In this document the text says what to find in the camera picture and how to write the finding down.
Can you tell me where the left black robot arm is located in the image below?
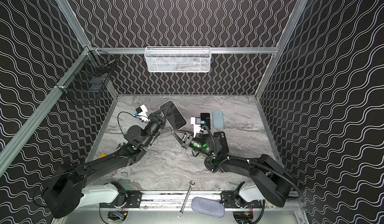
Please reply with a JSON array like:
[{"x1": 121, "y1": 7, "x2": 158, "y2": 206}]
[{"x1": 42, "y1": 107, "x2": 172, "y2": 219}]

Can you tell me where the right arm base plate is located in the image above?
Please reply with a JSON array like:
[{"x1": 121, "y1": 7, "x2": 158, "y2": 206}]
[{"x1": 220, "y1": 191, "x2": 263, "y2": 209}]

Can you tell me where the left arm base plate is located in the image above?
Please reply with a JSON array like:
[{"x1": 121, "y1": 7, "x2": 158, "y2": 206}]
[{"x1": 100, "y1": 191, "x2": 143, "y2": 209}]

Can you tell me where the black phone case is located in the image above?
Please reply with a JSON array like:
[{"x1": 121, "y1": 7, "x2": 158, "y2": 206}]
[{"x1": 214, "y1": 132, "x2": 229, "y2": 154}]

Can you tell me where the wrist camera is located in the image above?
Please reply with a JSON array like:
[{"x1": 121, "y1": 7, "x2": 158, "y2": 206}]
[
  {"x1": 191, "y1": 117, "x2": 208, "y2": 137},
  {"x1": 134, "y1": 105, "x2": 149, "y2": 122}
]

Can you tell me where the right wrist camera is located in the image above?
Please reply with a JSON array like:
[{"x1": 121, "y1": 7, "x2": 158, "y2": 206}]
[{"x1": 191, "y1": 117, "x2": 208, "y2": 137}]

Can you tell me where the silver wrench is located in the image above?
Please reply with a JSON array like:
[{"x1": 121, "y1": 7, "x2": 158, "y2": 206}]
[{"x1": 177, "y1": 181, "x2": 195, "y2": 218}]

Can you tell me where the white wire basket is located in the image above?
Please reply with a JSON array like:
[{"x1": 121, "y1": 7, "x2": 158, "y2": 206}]
[{"x1": 144, "y1": 46, "x2": 212, "y2": 73}]

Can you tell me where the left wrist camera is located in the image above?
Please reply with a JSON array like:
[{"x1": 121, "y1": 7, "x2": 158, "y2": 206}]
[{"x1": 134, "y1": 105, "x2": 149, "y2": 122}]

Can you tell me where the black phone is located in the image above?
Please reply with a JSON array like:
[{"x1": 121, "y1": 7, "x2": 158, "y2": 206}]
[{"x1": 159, "y1": 100, "x2": 188, "y2": 130}]

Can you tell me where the grey cloth pad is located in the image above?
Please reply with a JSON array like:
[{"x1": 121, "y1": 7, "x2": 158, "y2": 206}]
[{"x1": 191, "y1": 197, "x2": 225, "y2": 218}]

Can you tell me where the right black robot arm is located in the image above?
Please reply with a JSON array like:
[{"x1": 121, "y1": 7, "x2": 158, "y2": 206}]
[{"x1": 171, "y1": 130, "x2": 294, "y2": 208}]

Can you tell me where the pale blue phone case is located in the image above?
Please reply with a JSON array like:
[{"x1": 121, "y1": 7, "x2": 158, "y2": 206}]
[{"x1": 213, "y1": 111, "x2": 225, "y2": 130}]

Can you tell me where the black wire basket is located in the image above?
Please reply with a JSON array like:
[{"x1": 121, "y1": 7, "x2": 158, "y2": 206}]
[{"x1": 58, "y1": 50, "x2": 118, "y2": 106}]

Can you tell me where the orange handled adjustable wrench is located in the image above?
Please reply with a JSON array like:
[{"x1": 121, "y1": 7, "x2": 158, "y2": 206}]
[{"x1": 118, "y1": 143, "x2": 126, "y2": 150}]

